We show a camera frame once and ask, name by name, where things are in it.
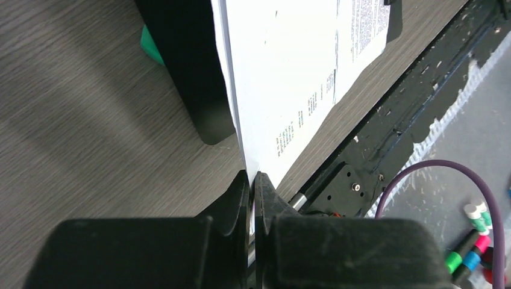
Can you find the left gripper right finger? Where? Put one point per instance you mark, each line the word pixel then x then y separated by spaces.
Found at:
pixel 298 251

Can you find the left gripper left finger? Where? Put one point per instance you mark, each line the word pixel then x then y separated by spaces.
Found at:
pixel 209 250

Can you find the coloured marker bundle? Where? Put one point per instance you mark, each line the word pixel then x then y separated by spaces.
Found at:
pixel 474 251

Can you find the green file organizer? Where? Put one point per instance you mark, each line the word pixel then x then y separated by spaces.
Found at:
pixel 149 47

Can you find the black clipboard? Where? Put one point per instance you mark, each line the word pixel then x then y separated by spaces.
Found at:
pixel 184 35

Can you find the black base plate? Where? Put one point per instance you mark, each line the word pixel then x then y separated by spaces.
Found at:
pixel 400 128

